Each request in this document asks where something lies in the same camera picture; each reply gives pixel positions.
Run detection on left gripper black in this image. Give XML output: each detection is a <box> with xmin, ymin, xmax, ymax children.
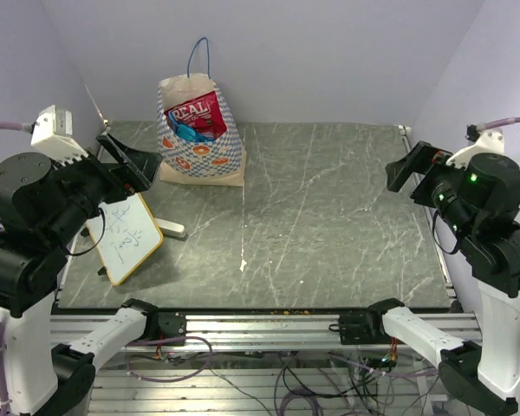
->
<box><xmin>45</xmin><ymin>128</ymin><xmax>165</xmax><ymax>245</ymax></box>

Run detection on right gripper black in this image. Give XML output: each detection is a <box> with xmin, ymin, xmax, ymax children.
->
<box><xmin>386</xmin><ymin>139</ymin><xmax>476</xmax><ymax>240</ymax></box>

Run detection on blue Slendy fruit snack bag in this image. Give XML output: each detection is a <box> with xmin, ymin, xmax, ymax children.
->
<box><xmin>172</xmin><ymin>123</ymin><xmax>215</xmax><ymax>143</ymax></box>

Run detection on red REAL chips bag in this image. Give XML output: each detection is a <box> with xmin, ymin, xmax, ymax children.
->
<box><xmin>165</xmin><ymin>91</ymin><xmax>227</xmax><ymax>141</ymax></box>

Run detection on blue checkered paper bag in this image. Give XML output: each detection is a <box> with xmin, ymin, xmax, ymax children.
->
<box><xmin>157</xmin><ymin>58</ymin><xmax>246</xmax><ymax>187</ymax></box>

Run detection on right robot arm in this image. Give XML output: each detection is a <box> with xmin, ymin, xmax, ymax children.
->
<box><xmin>332</xmin><ymin>142</ymin><xmax>520</xmax><ymax>415</ymax></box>

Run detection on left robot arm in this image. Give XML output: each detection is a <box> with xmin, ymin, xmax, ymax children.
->
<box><xmin>0</xmin><ymin>133</ymin><xmax>162</xmax><ymax>415</ymax></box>

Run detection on small yellow-framed whiteboard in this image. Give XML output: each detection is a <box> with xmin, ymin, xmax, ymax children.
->
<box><xmin>86</xmin><ymin>194</ymin><xmax>164</xmax><ymax>286</ymax></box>

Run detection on white whiteboard marker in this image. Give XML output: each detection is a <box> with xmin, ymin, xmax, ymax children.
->
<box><xmin>155</xmin><ymin>218</ymin><xmax>186</xmax><ymax>238</ymax></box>

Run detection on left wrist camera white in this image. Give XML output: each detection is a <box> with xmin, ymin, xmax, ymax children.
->
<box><xmin>30</xmin><ymin>105</ymin><xmax>88</xmax><ymax>166</ymax></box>

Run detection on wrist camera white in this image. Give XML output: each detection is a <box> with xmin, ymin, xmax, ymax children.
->
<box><xmin>30</xmin><ymin>105</ymin><xmax>88</xmax><ymax>166</ymax></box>
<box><xmin>445</xmin><ymin>124</ymin><xmax>504</xmax><ymax>169</ymax></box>

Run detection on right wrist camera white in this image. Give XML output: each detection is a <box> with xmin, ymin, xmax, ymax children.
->
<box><xmin>445</xmin><ymin>124</ymin><xmax>504</xmax><ymax>169</ymax></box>

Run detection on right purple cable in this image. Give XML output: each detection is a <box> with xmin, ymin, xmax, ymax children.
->
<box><xmin>476</xmin><ymin>115</ymin><xmax>520</xmax><ymax>130</ymax></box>

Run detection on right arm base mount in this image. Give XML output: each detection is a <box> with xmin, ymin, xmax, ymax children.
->
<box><xmin>328</xmin><ymin>314</ymin><xmax>391</xmax><ymax>346</ymax></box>

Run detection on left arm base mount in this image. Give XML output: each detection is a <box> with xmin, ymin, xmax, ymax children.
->
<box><xmin>150</xmin><ymin>312</ymin><xmax>187</xmax><ymax>346</ymax></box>

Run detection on aluminium frame rail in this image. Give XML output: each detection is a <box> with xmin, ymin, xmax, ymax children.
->
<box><xmin>51</xmin><ymin>313</ymin><xmax>481</xmax><ymax>352</ymax></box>

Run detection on loose wires under table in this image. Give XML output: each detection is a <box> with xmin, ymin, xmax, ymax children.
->
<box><xmin>125</xmin><ymin>335</ymin><xmax>443</xmax><ymax>416</ymax></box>

